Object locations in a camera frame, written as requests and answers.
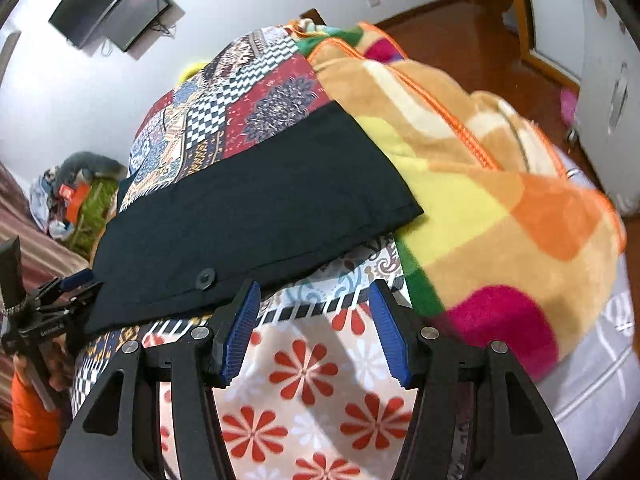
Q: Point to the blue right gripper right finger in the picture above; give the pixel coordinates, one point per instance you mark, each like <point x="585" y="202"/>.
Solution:
<point x="398" y="329"/>

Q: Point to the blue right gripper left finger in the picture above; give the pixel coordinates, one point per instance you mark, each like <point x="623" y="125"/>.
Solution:
<point x="232" y="326"/>

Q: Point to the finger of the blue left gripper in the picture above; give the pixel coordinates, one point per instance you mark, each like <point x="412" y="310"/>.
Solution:
<point x="76" y="280"/>

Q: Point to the black pants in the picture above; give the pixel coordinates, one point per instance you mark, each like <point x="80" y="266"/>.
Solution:
<point x="271" y="214"/>

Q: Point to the person's left hand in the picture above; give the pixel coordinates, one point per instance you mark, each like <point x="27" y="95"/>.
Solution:
<point x="60" y="364"/>

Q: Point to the red gold striped curtain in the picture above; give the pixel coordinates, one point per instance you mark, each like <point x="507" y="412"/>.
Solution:
<point x="42" y="258"/>

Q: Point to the pile of clothes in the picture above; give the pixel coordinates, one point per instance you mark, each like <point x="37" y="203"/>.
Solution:
<point x="44" y="205"/>

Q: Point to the patchwork patterned bedspread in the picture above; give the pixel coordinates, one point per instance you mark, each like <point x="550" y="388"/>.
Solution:
<point x="314" y="398"/>

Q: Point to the orange box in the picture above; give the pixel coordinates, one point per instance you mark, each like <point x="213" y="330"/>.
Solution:
<point x="73" y="199"/>

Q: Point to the orange jacket sleeve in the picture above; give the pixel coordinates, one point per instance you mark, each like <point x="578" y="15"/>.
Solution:
<point x="37" y="433"/>

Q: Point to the grey plush toy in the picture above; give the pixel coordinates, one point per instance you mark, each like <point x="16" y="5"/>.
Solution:
<point x="89" y="166"/>

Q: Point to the colourful plaid fleece blanket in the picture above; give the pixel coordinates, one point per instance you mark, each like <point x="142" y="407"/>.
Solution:
<point x="507" y="246"/>

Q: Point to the white grid pattern bedsheet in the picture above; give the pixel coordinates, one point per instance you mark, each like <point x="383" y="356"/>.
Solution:
<point x="593" y="393"/>

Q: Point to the white cabinet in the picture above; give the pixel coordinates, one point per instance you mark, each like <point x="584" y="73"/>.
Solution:
<point x="607" y="115"/>

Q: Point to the small black wall monitor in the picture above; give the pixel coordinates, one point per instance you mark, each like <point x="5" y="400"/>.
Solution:
<point x="129" y="19"/>

